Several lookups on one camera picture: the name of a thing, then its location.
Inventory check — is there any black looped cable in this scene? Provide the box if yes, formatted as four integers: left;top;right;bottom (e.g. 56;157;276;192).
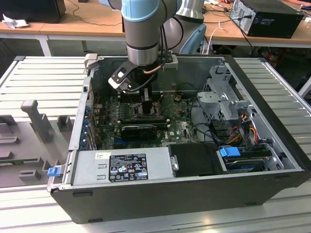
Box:
189;98;221;144

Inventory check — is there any white cable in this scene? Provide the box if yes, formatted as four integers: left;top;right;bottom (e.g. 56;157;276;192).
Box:
207;20;225;48

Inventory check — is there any crumpled white paper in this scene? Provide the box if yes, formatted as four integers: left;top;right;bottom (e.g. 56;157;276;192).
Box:
1;13;30;30

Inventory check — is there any thin black cable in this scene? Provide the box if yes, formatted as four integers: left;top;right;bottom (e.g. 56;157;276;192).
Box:
173;82;199;94

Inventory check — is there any green RAM stick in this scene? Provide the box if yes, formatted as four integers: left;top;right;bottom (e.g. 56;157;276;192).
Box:
0;157;39;168

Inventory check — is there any CPU socket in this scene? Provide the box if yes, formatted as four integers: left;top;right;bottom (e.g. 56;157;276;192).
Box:
132;103;164;121

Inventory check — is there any grey parts rack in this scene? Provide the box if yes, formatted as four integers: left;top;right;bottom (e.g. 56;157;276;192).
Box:
0;99;76;188

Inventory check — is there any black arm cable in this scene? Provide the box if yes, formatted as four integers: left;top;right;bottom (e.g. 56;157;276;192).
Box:
156;0;172;60

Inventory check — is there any black RAM slot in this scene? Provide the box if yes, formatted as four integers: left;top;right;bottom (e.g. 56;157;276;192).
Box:
120;93;163;98
120;96;163;100
120;98;164;103
119;115;166;121
120;91;163;95
118;118;170;125

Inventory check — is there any large black box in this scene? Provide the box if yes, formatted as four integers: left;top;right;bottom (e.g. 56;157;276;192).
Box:
0;0;67;24

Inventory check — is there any hard disk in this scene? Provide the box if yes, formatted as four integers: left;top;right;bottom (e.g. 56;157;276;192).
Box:
225;157;267;174

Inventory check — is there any pale blue teach pendant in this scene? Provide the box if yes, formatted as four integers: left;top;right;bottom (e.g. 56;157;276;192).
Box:
179;23;207;54

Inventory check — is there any thin red wire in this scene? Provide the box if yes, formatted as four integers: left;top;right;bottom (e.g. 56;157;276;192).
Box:
87;89;101;109

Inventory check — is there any blue plastic latch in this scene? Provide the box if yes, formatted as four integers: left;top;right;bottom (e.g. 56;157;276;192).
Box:
48;166;61;178

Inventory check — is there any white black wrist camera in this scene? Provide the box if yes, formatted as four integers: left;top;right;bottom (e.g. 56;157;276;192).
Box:
107;62;134;94

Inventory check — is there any black open PC case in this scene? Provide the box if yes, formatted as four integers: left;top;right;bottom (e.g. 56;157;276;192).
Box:
46;53;308;224

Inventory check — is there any blue disk carrier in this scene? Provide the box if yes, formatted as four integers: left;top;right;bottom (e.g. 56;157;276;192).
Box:
218;146;242;163

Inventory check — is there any silver power supply with label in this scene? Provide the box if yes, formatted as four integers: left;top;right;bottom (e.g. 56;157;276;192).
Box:
62;147;176;187

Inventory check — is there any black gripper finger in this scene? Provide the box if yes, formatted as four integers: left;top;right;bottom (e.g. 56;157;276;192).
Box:
141;87;153;115

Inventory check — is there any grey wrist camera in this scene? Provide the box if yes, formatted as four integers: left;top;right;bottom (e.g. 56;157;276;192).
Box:
161;55;179;71

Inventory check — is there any black plastic shroud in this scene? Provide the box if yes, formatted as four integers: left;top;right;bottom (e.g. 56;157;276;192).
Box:
167;142;229;178

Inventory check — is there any yellow wire bundle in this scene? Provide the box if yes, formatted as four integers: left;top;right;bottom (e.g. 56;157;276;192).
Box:
225;125;259;146

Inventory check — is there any wooden desk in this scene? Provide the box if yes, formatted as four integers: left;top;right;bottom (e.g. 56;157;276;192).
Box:
0;0;127;58
203;0;311;59

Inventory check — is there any black PC tower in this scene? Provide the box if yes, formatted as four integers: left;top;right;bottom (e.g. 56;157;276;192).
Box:
230;0;305;39

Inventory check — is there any silver metal drive cage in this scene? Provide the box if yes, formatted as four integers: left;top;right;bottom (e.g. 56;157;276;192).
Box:
196;63;257;128

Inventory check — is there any copper coloured cable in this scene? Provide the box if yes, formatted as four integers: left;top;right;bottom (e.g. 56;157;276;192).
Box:
142;65;162;75

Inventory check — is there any grey case latch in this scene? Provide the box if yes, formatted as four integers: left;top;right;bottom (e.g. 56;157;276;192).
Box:
84;53;99;71

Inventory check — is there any green motherboard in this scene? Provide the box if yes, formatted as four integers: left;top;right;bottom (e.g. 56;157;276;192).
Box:
96;91;204;150

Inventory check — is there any metal wire locking lever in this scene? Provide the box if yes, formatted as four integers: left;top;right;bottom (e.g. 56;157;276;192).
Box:
127;93;138;108

